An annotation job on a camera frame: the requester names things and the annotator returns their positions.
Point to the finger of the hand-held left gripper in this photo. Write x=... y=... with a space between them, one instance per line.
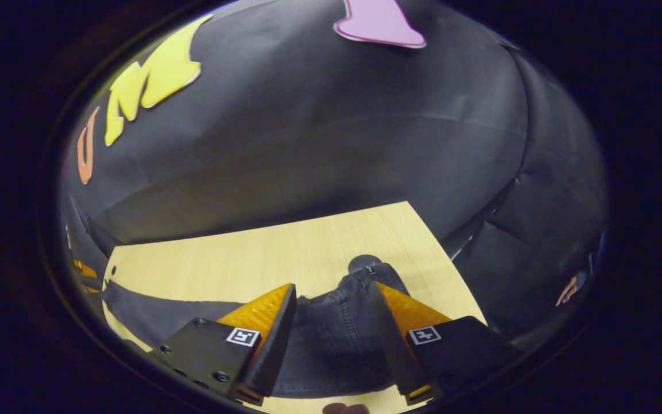
x=85 y=268

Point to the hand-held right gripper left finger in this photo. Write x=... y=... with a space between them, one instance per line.
x=276 y=339

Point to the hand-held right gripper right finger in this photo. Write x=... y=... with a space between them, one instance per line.
x=391 y=345

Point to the dark grey jeans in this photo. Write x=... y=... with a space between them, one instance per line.
x=331 y=333

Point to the black backdrop cloth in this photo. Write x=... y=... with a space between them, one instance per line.
x=308 y=144

